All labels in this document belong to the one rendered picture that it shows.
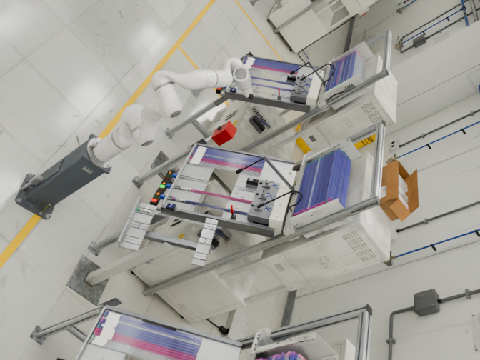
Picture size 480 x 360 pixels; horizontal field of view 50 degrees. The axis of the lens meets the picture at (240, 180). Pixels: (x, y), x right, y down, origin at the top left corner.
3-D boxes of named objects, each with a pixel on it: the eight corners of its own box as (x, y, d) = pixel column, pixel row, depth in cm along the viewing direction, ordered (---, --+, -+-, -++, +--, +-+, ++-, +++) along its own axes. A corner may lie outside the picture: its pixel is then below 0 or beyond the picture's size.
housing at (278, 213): (267, 235, 310) (268, 218, 301) (282, 184, 346) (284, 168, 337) (280, 238, 308) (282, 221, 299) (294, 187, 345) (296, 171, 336)
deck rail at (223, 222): (161, 213, 319) (160, 206, 315) (161, 211, 320) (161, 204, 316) (273, 238, 307) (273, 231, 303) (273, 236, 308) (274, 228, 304)
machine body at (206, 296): (124, 271, 366) (183, 245, 332) (160, 207, 419) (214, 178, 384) (185, 326, 390) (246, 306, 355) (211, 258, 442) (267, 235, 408)
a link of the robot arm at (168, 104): (143, 119, 286) (153, 146, 284) (123, 123, 279) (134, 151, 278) (178, 78, 245) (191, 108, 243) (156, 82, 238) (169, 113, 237)
